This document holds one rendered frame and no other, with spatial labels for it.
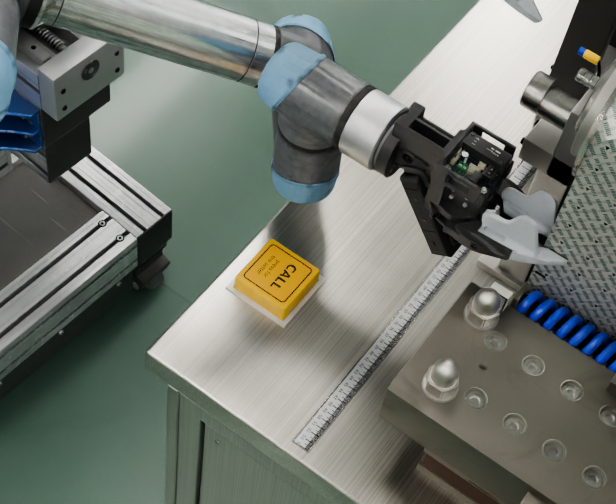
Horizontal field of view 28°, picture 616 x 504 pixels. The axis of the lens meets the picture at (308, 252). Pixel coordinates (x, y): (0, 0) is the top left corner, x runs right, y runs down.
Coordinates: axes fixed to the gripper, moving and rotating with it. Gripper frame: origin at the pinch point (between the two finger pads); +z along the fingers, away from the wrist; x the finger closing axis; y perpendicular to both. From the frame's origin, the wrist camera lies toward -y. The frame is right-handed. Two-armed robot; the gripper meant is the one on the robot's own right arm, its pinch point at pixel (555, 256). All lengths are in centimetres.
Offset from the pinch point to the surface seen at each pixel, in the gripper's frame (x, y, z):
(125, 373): 6, -109, -64
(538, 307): -2.9, -4.9, 1.1
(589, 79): 7.6, 16.0, -5.5
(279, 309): -13.4, -17.0, -22.8
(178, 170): 50, -109, -86
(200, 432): -25.7, -29.3, -23.7
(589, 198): -0.3, 10.6, 0.5
